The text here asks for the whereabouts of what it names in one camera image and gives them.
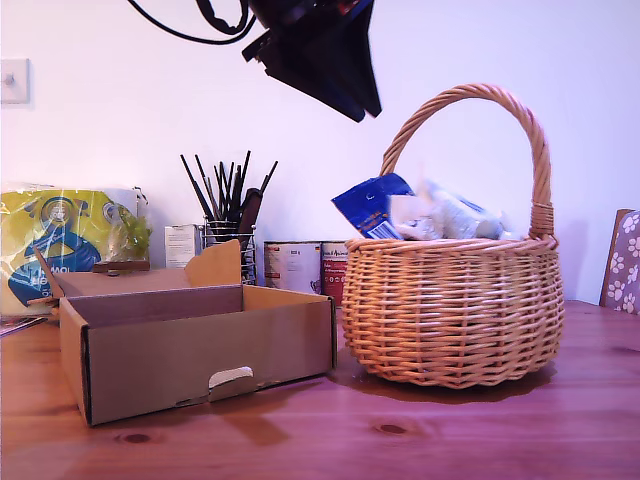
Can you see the white wall light switch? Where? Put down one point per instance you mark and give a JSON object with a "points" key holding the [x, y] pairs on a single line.
{"points": [[12, 80]]}

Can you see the yellow blue paper roll pack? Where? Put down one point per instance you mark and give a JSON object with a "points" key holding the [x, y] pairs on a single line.
{"points": [[45, 240]]}

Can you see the small white printed carton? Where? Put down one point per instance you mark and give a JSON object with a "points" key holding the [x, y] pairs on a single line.
{"points": [[180, 245]]}

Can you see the white labelled tin can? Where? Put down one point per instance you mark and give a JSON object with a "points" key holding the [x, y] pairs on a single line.
{"points": [[292, 265]]}

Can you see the brown cardboard box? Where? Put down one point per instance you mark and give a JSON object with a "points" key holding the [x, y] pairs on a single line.
{"points": [[200, 345]]}

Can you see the white Easter egg bag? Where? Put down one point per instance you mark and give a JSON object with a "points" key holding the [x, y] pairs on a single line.
{"points": [[450, 215]]}

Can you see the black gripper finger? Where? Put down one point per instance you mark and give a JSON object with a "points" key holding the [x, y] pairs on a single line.
{"points": [[320, 75], [365, 60]]}

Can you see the red labelled tin can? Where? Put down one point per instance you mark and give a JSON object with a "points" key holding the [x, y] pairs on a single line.
{"points": [[334, 272]]}

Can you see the blue Easter egg bag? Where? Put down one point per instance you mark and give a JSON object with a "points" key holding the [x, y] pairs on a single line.
{"points": [[367, 202]]}

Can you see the paw print chair cushion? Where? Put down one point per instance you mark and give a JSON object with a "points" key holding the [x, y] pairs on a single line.
{"points": [[627, 265]]}

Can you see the black thin stick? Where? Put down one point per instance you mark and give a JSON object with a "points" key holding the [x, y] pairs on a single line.
{"points": [[268, 175], [230, 185], [243, 175], [207, 185], [196, 186]]}

